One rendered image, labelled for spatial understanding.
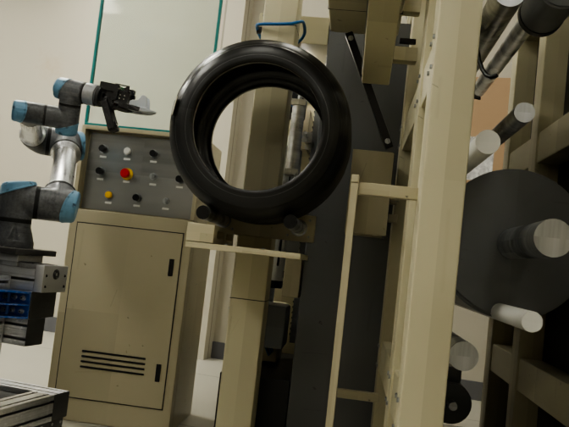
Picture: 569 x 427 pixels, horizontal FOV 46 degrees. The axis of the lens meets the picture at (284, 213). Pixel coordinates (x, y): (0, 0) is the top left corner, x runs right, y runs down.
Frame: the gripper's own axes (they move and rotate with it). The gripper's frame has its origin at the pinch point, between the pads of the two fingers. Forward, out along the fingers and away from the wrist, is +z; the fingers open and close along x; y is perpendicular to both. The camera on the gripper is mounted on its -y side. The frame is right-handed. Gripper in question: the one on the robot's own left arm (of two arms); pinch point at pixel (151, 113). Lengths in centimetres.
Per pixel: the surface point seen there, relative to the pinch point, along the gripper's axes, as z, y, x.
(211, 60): 18.9, 19.2, -11.6
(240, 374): 47, -82, 25
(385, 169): 81, 2, 18
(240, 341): 44, -70, 25
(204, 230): 29.9, -34.3, -11.6
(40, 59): -213, 74, 310
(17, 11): -247, 112, 316
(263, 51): 35.1, 25.4, -12.4
